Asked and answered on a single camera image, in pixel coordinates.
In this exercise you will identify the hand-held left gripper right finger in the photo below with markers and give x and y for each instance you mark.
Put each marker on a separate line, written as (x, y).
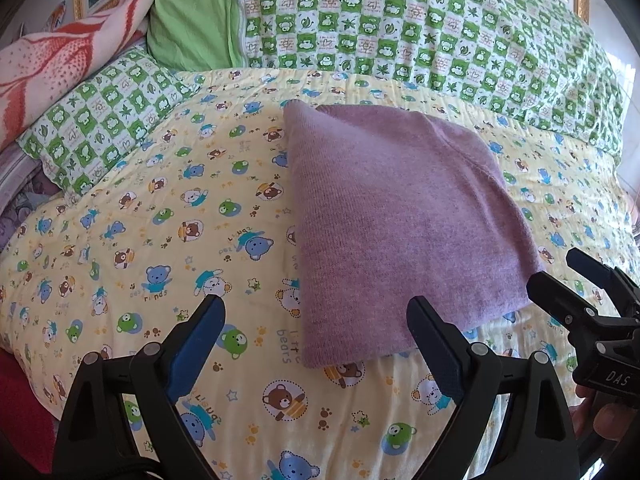
(440, 355)

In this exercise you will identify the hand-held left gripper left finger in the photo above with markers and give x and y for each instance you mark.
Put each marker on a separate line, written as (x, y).
(200, 340)

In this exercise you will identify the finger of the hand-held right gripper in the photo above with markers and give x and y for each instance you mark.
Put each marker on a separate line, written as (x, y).
(585, 264)
(555, 297)

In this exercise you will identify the purple knit sweater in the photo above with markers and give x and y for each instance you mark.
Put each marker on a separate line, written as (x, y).
(400, 220)

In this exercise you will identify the person's right hand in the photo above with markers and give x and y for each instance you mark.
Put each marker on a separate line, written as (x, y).
(612, 420)

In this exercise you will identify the yellow bear print blanket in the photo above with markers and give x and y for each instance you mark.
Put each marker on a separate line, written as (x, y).
(150, 240)

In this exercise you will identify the red cloth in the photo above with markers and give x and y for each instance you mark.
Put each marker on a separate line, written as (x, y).
(25, 405)

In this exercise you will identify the purple floral cloth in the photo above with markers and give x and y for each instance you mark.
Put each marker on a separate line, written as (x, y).
(25, 200)

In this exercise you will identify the small green checked pillow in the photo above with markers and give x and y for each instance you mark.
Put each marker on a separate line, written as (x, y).
(105, 120)

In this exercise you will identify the green checkered quilt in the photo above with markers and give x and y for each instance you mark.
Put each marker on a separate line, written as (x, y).
(425, 25)

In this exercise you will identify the red and white blanket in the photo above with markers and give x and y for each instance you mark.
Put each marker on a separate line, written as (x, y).
(65, 55)

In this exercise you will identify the plain green pillow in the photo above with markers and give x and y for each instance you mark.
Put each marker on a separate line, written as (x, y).
(195, 20)

